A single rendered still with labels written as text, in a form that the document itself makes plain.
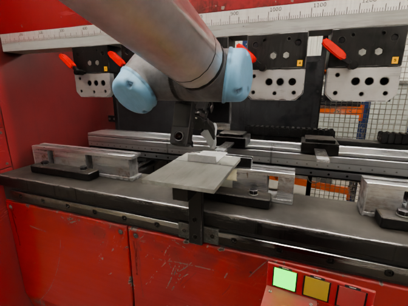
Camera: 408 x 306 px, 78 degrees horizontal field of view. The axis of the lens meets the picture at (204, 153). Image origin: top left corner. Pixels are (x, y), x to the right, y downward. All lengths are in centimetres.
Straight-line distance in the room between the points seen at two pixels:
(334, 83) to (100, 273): 98
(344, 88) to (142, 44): 55
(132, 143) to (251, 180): 65
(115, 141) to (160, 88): 91
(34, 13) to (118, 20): 95
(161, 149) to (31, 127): 57
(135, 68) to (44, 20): 73
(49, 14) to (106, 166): 55
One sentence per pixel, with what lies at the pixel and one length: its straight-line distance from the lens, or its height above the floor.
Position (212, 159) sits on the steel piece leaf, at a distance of 70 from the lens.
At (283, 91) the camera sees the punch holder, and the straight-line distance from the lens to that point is 70.
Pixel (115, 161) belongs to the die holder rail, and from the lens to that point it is 98.
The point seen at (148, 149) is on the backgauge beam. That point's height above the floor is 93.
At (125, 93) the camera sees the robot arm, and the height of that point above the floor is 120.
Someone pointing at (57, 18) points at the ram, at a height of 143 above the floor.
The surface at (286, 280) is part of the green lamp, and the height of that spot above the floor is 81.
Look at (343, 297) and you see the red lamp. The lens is 63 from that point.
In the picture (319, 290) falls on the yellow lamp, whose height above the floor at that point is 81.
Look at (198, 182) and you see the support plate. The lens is 57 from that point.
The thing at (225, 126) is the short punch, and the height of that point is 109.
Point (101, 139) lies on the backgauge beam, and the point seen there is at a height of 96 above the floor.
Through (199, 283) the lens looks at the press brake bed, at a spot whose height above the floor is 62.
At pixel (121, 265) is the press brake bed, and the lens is 100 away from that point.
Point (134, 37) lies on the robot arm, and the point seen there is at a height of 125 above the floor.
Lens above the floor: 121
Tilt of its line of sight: 15 degrees down
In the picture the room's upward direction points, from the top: straight up
